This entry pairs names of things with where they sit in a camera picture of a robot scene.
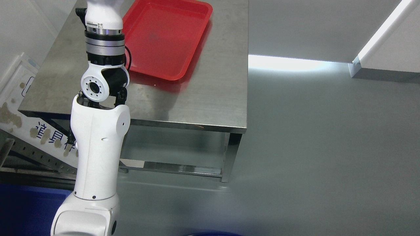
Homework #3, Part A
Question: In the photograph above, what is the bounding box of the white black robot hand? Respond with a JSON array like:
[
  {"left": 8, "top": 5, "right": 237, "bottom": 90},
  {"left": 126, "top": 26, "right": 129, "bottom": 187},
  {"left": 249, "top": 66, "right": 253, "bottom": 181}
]
[{"left": 75, "top": 0, "right": 123, "bottom": 30}]

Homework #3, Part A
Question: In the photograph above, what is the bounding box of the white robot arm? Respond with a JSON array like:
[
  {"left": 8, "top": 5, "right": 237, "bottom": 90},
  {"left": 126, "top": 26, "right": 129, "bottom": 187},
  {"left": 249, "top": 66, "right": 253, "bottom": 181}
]
[{"left": 51, "top": 26, "right": 130, "bottom": 236}]

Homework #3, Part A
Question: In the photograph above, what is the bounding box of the grey metal shelf rack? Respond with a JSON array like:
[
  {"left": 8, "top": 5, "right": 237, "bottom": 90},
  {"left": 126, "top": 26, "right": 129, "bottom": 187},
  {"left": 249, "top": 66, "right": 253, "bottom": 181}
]
[{"left": 0, "top": 130, "right": 77, "bottom": 191}]

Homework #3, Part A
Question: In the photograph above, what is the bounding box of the red plastic tray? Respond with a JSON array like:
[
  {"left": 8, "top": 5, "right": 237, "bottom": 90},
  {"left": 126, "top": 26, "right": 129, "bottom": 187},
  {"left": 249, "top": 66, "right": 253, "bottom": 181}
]
[{"left": 123, "top": 0, "right": 213, "bottom": 81}]

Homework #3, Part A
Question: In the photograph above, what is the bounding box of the white sign with blue characters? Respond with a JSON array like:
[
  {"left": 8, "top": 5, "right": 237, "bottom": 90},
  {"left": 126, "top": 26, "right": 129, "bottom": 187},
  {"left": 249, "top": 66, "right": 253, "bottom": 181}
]
[{"left": 1, "top": 53, "right": 78, "bottom": 167}]

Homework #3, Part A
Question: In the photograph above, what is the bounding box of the stainless steel table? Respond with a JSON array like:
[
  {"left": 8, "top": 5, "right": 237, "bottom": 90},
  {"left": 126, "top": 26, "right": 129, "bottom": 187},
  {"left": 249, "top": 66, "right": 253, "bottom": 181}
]
[{"left": 26, "top": 0, "right": 249, "bottom": 183}]

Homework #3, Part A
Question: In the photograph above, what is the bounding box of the white wall partition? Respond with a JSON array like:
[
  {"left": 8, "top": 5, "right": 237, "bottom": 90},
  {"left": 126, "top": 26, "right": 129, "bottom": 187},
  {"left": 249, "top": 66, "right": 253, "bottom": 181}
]
[{"left": 348, "top": 0, "right": 420, "bottom": 84}]

